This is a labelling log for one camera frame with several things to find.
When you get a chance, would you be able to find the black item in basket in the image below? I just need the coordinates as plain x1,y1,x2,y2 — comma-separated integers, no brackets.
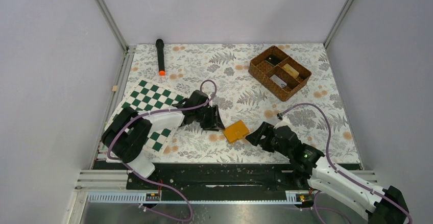
265,55,282,66

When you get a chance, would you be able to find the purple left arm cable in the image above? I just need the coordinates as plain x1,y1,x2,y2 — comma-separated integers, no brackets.
107,79,218,223

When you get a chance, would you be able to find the black marker orange cap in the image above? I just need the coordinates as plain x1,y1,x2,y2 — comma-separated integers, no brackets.
155,39,165,76

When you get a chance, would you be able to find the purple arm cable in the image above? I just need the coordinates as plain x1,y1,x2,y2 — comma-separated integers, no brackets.
107,79,218,223
276,103,414,224

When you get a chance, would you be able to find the floral patterned table mat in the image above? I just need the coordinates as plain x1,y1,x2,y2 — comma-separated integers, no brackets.
123,43,361,164

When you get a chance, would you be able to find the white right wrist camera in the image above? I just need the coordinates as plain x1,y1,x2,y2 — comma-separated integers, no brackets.
274,113,292,128

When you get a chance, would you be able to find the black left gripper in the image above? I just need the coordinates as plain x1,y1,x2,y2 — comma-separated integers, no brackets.
195,104,225,131

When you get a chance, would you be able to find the brown woven divided basket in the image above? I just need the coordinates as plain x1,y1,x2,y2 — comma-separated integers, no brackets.
249,45,312,102

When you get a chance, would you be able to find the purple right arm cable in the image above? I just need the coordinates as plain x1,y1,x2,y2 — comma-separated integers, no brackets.
276,103,414,224

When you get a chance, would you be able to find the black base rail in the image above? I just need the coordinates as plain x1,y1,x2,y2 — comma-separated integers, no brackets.
92,161,363,202

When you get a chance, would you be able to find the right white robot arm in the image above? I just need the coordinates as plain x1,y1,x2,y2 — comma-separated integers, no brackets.
246,121,408,223

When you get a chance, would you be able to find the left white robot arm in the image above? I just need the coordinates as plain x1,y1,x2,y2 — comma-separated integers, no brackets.
102,90,225,189

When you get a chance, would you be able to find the yellow block in basket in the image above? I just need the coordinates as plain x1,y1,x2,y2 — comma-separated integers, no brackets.
282,64,299,79

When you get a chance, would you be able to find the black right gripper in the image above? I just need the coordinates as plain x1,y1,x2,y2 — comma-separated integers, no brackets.
245,121,292,158

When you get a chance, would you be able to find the grey card in basket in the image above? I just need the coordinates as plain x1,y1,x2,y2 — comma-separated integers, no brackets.
270,74,287,88

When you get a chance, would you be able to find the green white chessboard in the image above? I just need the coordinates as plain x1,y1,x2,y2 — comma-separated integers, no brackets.
104,78,189,156

